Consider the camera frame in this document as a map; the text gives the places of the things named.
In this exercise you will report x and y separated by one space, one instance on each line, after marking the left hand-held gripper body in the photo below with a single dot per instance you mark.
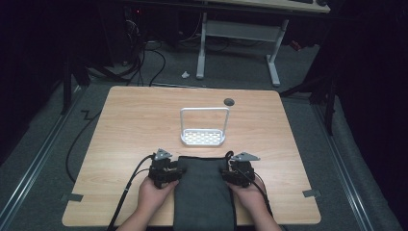
160 171

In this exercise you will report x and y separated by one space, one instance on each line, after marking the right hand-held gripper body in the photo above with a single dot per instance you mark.
243 170

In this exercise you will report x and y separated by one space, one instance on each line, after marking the dark grey and yellow cloth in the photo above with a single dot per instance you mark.
203 192

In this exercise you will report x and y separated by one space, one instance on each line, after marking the person's left hand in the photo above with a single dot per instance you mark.
154 197

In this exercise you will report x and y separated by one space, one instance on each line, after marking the person's right hand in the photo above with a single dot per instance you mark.
248 197

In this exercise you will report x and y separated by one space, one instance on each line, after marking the white metal rack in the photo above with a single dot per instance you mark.
202 136

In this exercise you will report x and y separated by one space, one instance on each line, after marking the round black table grommet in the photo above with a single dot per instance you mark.
229 102

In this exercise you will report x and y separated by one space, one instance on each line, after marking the grey tape piece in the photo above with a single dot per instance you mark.
311 193
72 197

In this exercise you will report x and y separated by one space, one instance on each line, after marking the crumpled white paper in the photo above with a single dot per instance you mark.
185 75

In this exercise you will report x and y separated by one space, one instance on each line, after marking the black stand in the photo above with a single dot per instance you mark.
66 86
328 102

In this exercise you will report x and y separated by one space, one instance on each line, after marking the small red object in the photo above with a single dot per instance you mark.
295 45

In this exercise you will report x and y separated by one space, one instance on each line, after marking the metal floor rail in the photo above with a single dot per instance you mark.
35 166
344 173

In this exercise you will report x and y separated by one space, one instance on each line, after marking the white frame desk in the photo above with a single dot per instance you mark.
240 30

